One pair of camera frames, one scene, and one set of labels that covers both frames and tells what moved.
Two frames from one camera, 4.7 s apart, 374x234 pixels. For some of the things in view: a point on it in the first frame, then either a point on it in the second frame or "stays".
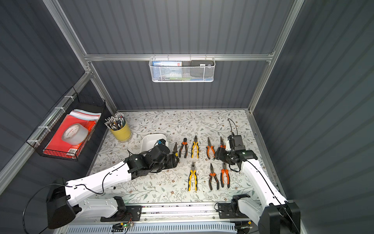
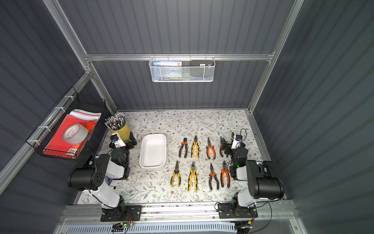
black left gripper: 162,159 -> 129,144
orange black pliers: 184,143 stays
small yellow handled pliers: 195,143 stays
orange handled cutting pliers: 208,148 stays
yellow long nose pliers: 175,149 -> 176,171
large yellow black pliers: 193,171 stays
